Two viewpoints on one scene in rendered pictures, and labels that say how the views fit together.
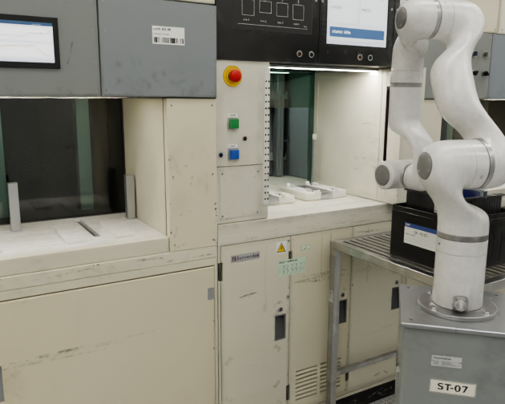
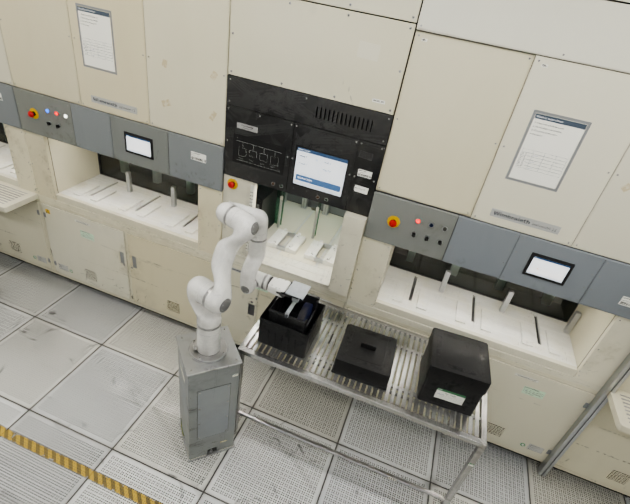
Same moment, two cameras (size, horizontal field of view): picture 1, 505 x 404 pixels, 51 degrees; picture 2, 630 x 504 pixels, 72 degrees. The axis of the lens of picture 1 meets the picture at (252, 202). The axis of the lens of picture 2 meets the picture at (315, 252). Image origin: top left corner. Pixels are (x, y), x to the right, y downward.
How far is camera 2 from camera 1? 2.32 m
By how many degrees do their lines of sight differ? 46
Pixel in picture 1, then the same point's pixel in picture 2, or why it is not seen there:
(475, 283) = (200, 344)
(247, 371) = (232, 317)
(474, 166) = (196, 297)
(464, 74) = (217, 254)
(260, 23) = (249, 161)
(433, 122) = (379, 255)
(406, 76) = not seen: hidden behind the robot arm
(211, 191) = (217, 232)
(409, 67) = not seen: hidden behind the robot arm
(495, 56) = (458, 233)
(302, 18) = (276, 165)
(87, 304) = (164, 252)
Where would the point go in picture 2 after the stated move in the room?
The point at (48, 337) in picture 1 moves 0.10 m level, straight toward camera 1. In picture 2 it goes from (150, 256) to (139, 262)
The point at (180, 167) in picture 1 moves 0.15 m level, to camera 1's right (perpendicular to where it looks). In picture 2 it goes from (203, 216) to (215, 228)
